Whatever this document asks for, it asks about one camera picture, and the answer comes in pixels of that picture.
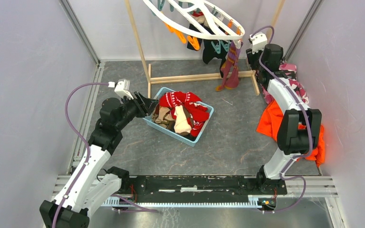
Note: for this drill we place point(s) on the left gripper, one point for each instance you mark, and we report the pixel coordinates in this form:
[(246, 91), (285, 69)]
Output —
[(145, 107)]

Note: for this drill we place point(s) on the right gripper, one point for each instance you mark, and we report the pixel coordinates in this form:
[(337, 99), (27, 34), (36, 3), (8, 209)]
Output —
[(251, 55)]

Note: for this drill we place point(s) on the teal clothespin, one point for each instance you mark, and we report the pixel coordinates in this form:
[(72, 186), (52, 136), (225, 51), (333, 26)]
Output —
[(220, 45)]

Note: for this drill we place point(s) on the red white patterned sock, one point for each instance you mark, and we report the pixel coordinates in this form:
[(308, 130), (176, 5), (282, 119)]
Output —
[(173, 99)]

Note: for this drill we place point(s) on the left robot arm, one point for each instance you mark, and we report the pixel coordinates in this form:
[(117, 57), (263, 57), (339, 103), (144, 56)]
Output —
[(74, 205)]

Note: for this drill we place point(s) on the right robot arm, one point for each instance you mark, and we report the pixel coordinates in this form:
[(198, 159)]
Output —
[(299, 131)]

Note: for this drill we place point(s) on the wooden hanger stand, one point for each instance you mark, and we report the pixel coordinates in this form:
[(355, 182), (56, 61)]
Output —
[(187, 78)]

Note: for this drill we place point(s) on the white round sock hanger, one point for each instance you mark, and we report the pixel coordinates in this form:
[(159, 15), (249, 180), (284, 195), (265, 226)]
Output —
[(209, 21)]

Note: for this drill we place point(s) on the tan sock in basket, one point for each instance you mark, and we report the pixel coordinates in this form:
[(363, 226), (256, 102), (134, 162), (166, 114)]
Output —
[(162, 117)]

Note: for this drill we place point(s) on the purple striped hanging sock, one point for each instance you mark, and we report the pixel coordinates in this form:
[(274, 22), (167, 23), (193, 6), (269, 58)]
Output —
[(229, 69)]

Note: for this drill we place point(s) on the pink camouflage cloth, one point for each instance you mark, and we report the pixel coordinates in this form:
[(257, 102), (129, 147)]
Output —
[(290, 71)]

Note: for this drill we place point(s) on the cream white sock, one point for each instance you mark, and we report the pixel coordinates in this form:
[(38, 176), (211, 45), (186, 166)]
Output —
[(182, 123)]

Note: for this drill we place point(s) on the red sock in basket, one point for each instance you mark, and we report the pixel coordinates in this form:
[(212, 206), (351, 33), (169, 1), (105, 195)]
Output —
[(199, 114)]

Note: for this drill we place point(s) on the black hanging sock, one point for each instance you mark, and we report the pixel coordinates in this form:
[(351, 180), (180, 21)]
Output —
[(209, 53)]

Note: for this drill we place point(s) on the light blue laundry basket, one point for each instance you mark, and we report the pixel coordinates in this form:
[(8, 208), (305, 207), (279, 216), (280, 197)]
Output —
[(172, 134)]

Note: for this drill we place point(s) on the orange clothespin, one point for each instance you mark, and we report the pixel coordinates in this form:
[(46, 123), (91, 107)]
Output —
[(191, 42)]

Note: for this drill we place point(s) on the beige red cuffed sock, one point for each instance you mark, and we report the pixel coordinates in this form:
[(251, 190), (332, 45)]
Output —
[(200, 18)]

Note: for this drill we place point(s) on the orange cloth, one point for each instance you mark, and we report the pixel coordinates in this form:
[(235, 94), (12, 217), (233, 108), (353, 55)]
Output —
[(270, 122)]

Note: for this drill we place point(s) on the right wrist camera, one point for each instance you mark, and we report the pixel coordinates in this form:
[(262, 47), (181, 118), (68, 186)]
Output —
[(258, 42)]

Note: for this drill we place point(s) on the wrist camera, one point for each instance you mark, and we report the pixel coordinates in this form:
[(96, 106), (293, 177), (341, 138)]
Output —
[(121, 88), (258, 42)]

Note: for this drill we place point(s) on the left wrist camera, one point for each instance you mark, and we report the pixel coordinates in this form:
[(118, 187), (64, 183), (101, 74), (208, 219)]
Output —
[(121, 88)]

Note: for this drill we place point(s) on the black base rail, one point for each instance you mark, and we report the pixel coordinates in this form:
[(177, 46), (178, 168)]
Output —
[(198, 189)]

